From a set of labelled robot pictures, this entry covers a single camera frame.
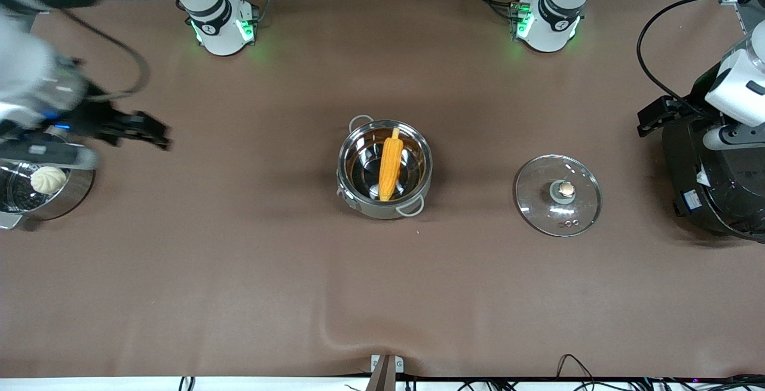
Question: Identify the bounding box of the steel steamer pot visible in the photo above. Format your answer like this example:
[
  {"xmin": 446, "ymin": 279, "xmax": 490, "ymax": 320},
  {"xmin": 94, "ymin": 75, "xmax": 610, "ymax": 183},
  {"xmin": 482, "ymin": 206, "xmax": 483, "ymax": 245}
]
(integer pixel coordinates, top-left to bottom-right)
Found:
[{"xmin": 0, "ymin": 163, "xmax": 95, "ymax": 230}]

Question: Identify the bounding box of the black rice cooker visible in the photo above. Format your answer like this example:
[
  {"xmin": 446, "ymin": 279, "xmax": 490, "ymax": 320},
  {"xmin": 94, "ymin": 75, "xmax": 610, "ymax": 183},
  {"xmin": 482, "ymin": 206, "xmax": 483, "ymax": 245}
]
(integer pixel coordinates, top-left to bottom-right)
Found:
[{"xmin": 662, "ymin": 113, "xmax": 765, "ymax": 242}]

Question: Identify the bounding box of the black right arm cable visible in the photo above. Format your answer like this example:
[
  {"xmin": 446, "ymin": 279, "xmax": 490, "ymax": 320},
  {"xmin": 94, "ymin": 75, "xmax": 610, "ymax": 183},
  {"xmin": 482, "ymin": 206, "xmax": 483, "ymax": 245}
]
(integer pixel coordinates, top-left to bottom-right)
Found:
[{"xmin": 60, "ymin": 10, "xmax": 151, "ymax": 102}]

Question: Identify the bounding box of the white steamed bun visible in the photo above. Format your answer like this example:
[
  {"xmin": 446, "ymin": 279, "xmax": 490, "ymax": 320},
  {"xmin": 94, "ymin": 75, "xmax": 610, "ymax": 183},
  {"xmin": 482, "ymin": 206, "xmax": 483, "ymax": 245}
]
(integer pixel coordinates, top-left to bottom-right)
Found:
[{"xmin": 30, "ymin": 166, "xmax": 68, "ymax": 194}]

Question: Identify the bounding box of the yellow corn cob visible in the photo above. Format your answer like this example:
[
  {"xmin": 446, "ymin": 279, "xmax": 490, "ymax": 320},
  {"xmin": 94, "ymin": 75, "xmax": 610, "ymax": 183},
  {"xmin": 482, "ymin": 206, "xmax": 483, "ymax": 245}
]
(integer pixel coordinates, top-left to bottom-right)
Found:
[{"xmin": 379, "ymin": 127, "xmax": 403, "ymax": 202}]

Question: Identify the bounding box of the brown table mat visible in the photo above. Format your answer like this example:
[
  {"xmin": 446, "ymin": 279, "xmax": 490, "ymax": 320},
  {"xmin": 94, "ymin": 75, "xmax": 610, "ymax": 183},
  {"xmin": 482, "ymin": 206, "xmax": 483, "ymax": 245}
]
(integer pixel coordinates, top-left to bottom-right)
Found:
[{"xmin": 0, "ymin": 0, "xmax": 765, "ymax": 380}]

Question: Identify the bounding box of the steel pot with loop handles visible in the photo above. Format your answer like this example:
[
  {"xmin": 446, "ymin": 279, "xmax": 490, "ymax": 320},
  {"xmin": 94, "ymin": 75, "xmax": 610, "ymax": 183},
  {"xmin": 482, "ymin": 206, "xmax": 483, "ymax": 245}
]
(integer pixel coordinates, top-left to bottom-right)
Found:
[{"xmin": 336, "ymin": 115, "xmax": 433, "ymax": 219}]

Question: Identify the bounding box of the glass lid with bronze knob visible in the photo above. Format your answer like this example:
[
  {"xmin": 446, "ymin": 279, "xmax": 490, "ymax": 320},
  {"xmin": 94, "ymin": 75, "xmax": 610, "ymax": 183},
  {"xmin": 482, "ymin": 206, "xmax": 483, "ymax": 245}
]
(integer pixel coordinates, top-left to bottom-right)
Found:
[{"xmin": 514, "ymin": 154, "xmax": 602, "ymax": 237}]

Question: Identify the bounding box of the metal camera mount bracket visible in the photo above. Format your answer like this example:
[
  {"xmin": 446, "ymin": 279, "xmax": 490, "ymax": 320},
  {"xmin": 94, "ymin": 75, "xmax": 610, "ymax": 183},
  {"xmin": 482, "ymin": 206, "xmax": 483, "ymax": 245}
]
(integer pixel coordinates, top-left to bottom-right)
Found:
[{"xmin": 366, "ymin": 354, "xmax": 405, "ymax": 391}]

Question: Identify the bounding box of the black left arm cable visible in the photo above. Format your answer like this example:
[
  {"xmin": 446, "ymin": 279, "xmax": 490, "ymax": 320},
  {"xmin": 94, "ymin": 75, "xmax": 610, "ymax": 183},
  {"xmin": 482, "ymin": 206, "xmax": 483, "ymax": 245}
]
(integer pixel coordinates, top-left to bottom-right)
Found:
[{"xmin": 636, "ymin": 0, "xmax": 751, "ymax": 105}]

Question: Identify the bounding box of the black cable bundle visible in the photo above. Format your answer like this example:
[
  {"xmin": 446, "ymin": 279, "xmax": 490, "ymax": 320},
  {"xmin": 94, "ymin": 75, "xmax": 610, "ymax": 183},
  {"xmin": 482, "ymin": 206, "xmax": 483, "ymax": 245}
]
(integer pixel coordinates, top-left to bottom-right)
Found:
[{"xmin": 598, "ymin": 374, "xmax": 765, "ymax": 391}]

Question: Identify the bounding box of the black looped cable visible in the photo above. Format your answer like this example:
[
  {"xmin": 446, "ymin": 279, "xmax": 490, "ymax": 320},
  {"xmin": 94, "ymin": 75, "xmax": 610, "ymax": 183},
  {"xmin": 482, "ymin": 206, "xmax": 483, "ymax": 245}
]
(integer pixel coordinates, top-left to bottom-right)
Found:
[{"xmin": 557, "ymin": 353, "xmax": 598, "ymax": 388}]

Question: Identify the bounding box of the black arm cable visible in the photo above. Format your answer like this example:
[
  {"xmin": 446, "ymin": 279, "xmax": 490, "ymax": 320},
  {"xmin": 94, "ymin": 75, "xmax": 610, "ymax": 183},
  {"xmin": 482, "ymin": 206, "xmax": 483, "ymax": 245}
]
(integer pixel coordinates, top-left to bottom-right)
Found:
[
  {"xmin": 60, "ymin": 10, "xmax": 151, "ymax": 102},
  {"xmin": 636, "ymin": 0, "xmax": 751, "ymax": 105}
]

